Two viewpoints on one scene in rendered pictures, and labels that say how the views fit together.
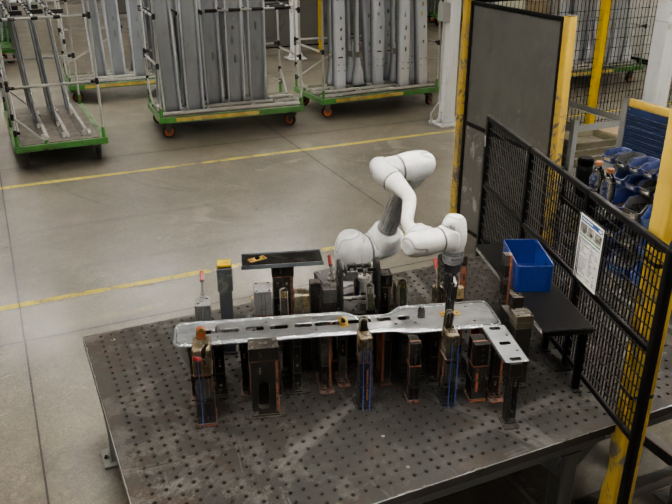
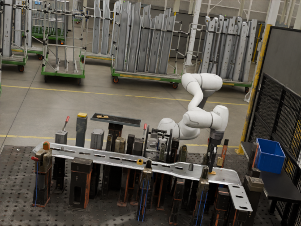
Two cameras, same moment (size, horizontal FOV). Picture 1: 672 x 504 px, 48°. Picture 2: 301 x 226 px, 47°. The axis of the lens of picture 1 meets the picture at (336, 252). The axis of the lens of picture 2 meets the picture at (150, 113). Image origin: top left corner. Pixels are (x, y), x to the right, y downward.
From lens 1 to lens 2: 1.03 m
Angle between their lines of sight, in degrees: 12
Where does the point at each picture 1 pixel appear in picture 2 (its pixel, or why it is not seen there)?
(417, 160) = (210, 78)
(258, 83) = (163, 66)
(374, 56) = (223, 64)
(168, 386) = (31, 179)
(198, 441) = (27, 213)
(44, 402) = not seen: outside the picture
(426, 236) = (199, 114)
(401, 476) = not seen: outside the picture
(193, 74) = (133, 55)
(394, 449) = not seen: outside the picture
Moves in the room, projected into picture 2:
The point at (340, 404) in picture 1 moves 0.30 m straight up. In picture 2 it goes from (126, 214) to (131, 172)
